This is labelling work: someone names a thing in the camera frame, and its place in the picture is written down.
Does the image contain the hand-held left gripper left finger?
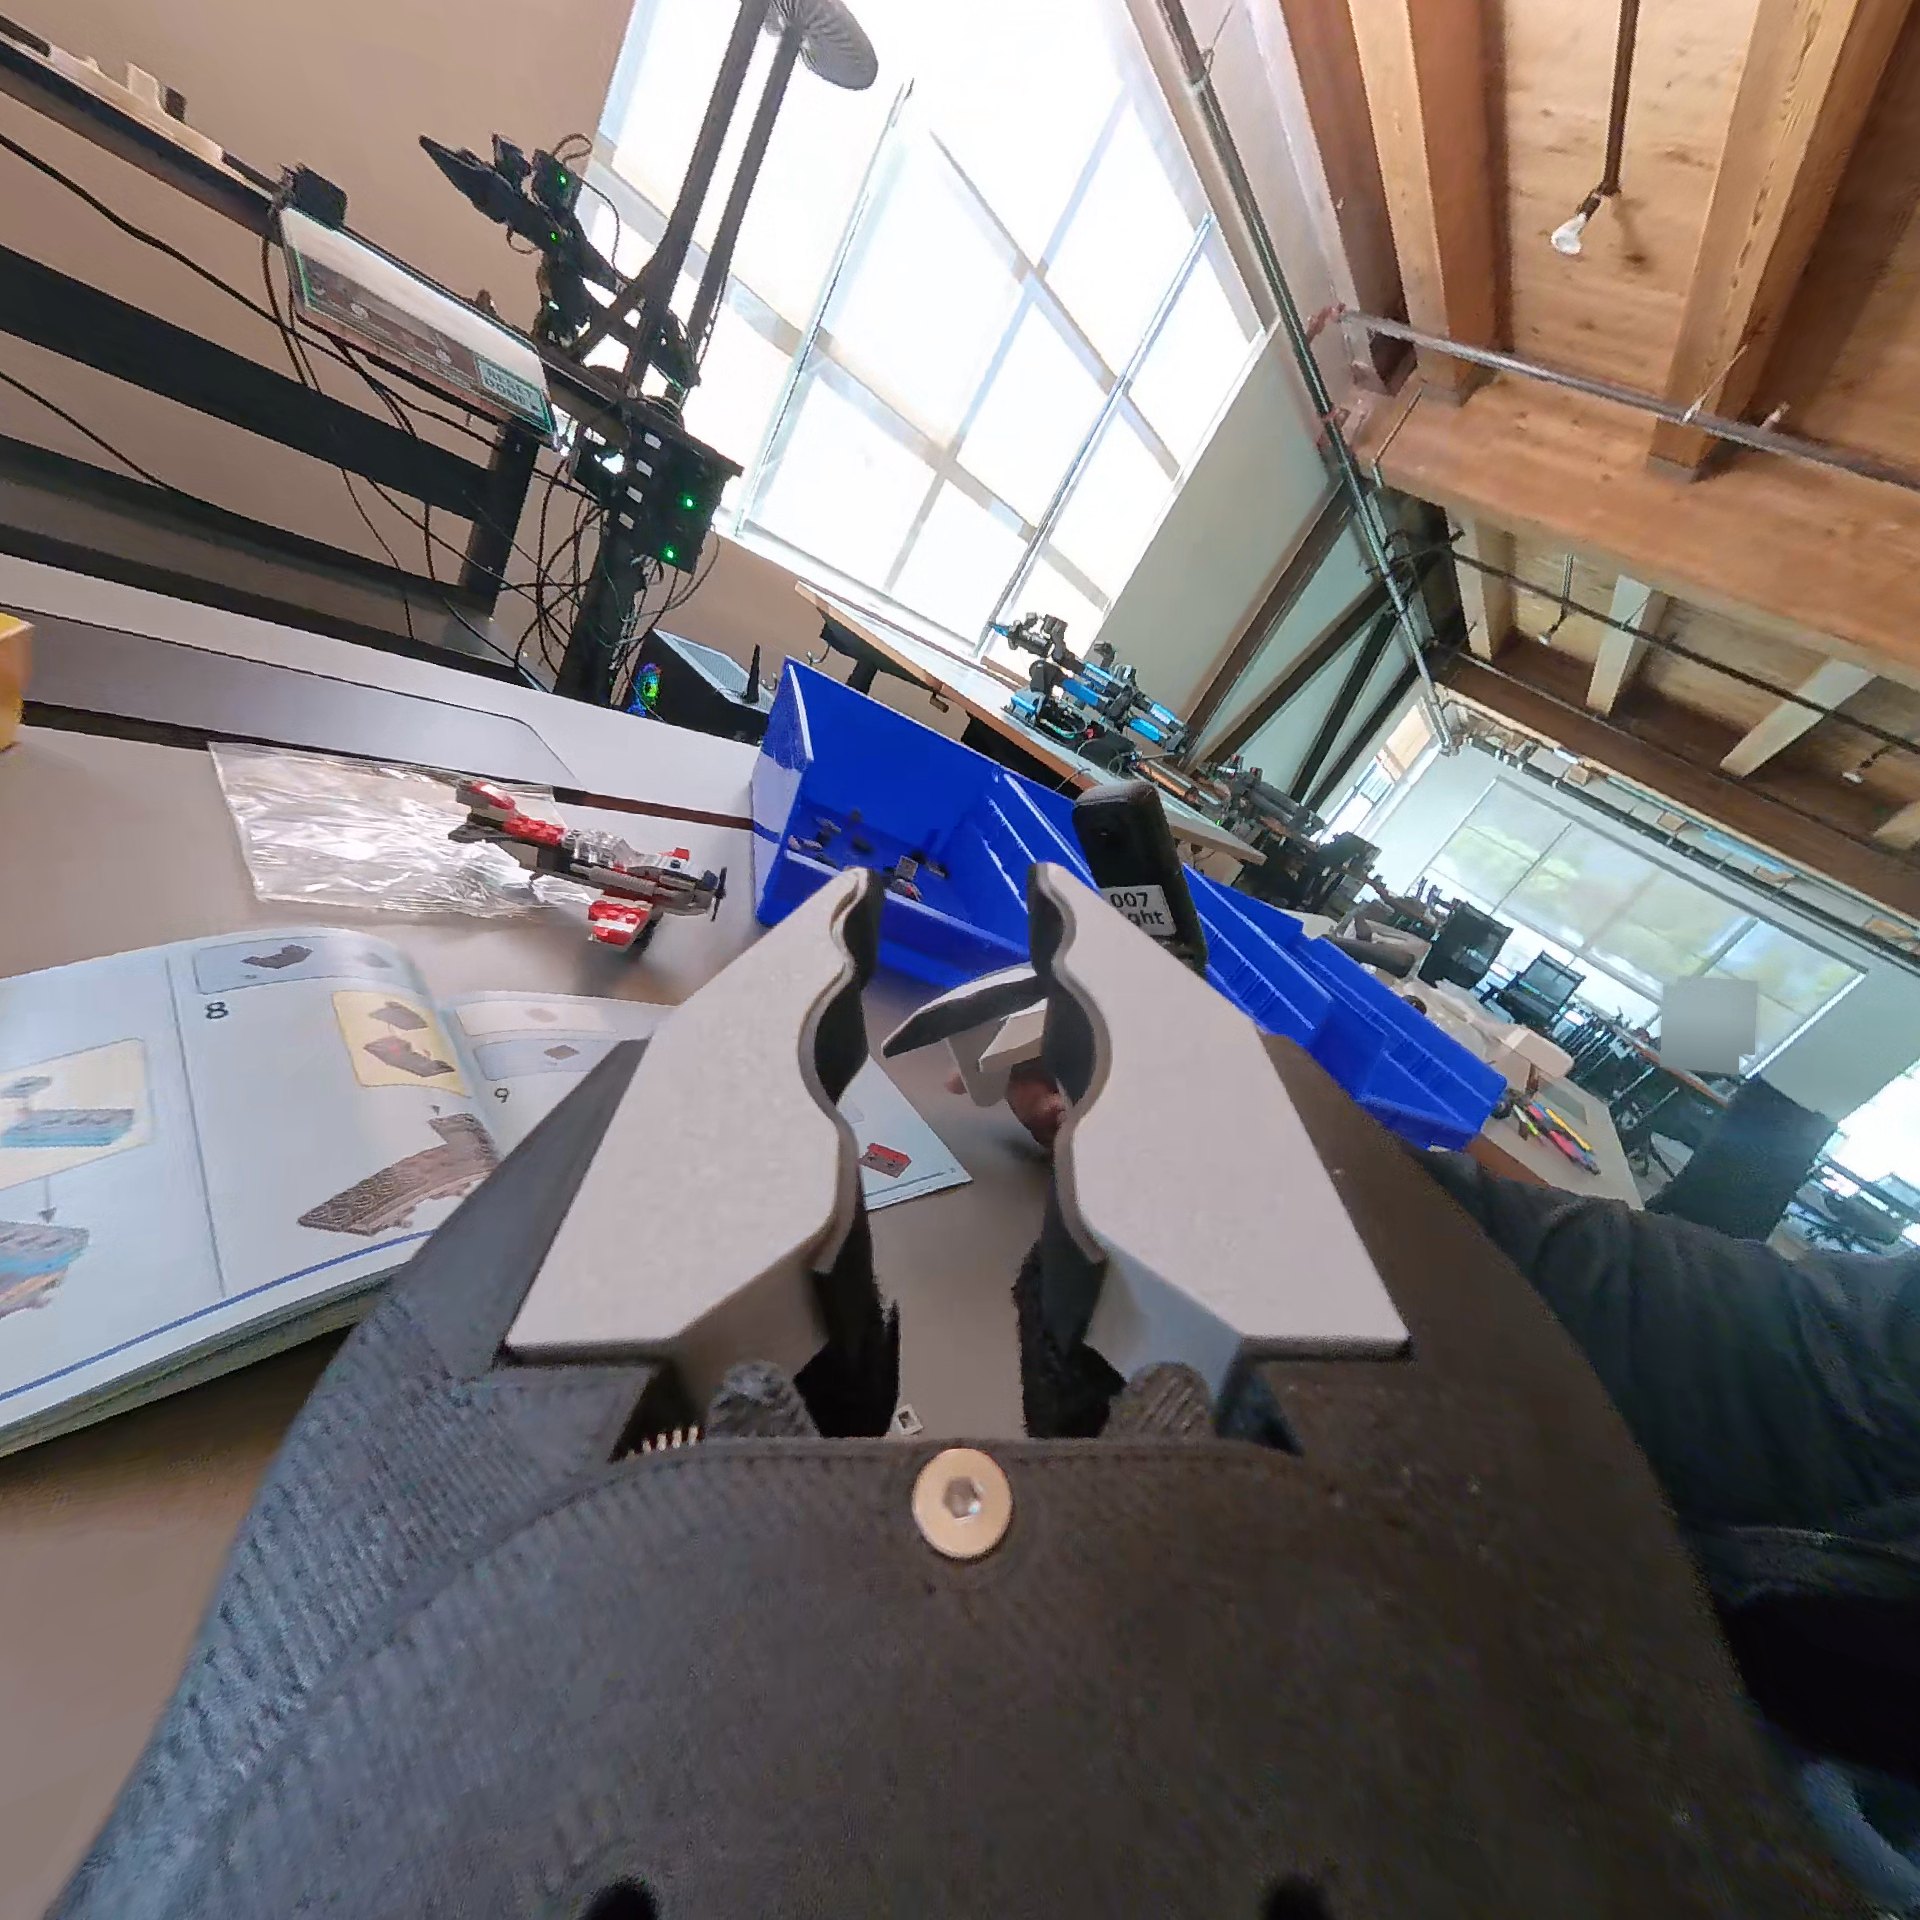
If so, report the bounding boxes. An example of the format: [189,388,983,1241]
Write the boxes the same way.
[502,864,902,1441]

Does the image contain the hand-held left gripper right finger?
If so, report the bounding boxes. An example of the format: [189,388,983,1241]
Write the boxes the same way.
[1017,864,1415,1441]

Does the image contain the large window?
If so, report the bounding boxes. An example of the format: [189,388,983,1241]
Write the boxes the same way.
[599,0,1279,649]

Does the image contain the black floor lamp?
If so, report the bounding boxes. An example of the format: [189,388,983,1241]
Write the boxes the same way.
[578,0,882,693]

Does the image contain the blue storage bin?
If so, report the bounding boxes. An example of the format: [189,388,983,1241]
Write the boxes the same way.
[754,660,1203,991]
[1036,770,1511,1151]

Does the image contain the grey desk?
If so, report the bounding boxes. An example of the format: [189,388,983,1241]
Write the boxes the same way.
[0,558,1058,1920]

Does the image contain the black metal frame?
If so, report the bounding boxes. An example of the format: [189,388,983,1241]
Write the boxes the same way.
[0,29,561,621]

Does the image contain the equipment rack with cables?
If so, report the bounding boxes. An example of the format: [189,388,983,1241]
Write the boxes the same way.
[423,131,748,709]

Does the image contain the clear plastic bag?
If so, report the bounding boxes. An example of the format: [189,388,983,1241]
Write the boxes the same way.
[209,739,602,920]

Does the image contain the red grey toy plane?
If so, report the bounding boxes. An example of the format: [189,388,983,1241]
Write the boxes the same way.
[448,772,734,949]

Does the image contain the metal ceiling pipe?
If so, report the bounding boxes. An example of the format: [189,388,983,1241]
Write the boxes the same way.
[1339,308,1920,497]

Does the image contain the blue robot arms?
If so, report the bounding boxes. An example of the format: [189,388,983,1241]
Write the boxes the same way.
[990,606,1200,765]

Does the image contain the white labelled panel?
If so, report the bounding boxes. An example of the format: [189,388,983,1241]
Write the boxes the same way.
[274,201,569,449]

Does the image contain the instruction booklet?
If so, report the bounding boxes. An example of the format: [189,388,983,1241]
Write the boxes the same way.
[0,926,975,1459]

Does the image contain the person's torso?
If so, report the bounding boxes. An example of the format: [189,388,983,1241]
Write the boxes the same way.
[1689,1514,1920,1920]

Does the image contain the wooden workshop table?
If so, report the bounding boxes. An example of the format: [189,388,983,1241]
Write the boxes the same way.
[795,580,1263,879]

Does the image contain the lit computer tower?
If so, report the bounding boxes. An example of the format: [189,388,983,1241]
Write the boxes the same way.
[638,631,775,743]

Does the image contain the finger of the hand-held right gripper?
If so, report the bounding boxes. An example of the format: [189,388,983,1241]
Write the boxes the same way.
[946,1009,1054,1114]
[882,965,1042,1060]

